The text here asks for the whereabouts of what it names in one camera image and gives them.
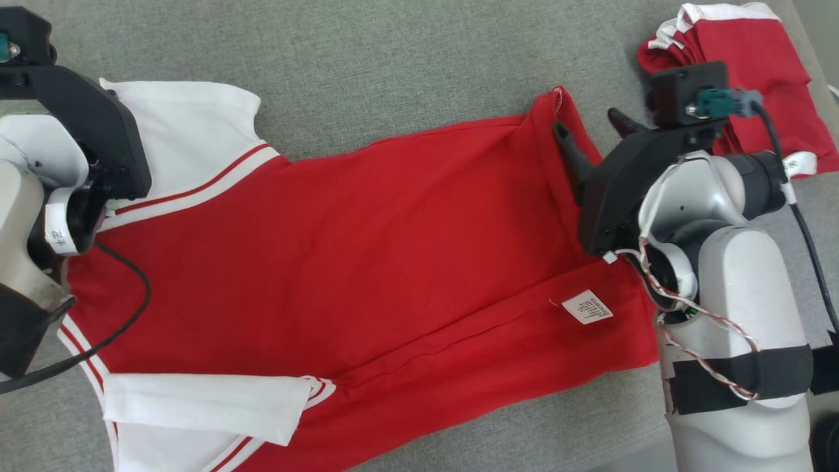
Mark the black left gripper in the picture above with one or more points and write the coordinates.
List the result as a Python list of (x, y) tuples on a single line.
[(98, 131)]

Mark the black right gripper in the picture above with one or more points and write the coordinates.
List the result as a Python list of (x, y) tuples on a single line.
[(616, 190)]

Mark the red Bulls 23 shorts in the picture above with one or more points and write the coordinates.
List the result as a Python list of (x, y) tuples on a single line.
[(754, 59)]

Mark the red Bulls jersey white sleeves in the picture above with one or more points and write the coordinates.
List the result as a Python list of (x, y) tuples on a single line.
[(360, 262)]

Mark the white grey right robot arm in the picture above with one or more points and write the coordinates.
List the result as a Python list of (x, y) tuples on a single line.
[(741, 295)]

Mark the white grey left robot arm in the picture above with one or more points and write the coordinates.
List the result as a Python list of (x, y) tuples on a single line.
[(19, 216)]

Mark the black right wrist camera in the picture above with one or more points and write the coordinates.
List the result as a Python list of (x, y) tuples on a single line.
[(688, 92)]

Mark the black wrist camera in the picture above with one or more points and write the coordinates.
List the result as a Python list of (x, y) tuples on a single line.
[(23, 39), (688, 92)]

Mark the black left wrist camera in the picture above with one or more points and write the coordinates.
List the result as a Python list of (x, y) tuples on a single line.
[(23, 39)]

